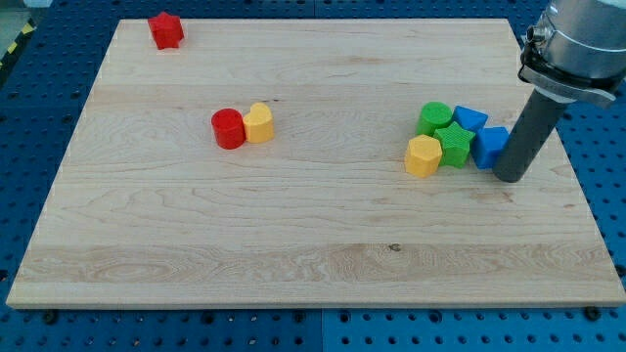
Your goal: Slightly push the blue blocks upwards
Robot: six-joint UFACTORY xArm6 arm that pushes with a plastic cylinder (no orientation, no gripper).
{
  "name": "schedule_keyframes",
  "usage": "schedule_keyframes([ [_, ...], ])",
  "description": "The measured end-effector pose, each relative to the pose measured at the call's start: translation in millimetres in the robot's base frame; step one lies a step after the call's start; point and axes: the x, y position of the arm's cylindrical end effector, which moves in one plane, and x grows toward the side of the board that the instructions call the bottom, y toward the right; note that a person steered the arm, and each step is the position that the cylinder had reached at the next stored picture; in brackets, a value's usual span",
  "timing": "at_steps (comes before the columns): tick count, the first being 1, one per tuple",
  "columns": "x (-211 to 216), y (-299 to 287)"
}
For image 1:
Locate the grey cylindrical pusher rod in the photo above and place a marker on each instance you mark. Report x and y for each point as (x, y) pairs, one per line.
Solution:
(532, 129)

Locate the light wooden board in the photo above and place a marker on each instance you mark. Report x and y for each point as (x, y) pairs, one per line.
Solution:
(148, 212)

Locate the yellow hexagon block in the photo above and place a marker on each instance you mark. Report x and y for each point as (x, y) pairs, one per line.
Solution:
(422, 156)

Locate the green cylinder block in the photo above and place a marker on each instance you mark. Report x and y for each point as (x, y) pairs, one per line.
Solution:
(433, 115)

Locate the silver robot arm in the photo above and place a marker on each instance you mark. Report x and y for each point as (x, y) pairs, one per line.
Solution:
(576, 51)

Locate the blue cube block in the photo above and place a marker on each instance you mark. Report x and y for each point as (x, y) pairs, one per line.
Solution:
(487, 145)

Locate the red cylinder block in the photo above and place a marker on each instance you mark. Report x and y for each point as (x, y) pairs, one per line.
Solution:
(228, 128)

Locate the blue triangle block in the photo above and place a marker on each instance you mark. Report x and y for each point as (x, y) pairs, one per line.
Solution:
(469, 119)

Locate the red star block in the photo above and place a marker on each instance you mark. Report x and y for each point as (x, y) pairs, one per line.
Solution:
(167, 30)

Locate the green star block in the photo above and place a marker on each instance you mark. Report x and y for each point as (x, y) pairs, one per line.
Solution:
(455, 142)

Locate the yellow heart block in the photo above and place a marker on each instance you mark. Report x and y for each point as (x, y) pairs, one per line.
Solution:
(259, 124)

